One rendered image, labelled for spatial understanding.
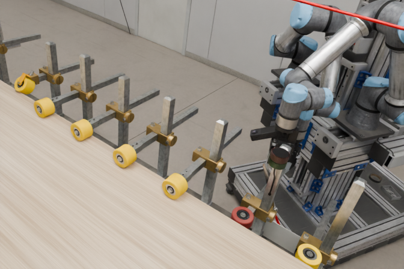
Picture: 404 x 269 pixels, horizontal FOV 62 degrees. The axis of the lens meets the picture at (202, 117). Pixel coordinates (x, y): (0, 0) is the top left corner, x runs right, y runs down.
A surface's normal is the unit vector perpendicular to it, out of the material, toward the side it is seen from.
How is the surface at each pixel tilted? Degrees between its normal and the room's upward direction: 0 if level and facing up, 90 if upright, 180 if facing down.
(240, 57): 90
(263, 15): 90
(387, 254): 0
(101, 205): 0
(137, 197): 0
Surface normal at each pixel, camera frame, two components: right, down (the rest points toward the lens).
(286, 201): 0.14, -0.84
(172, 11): -0.57, 0.37
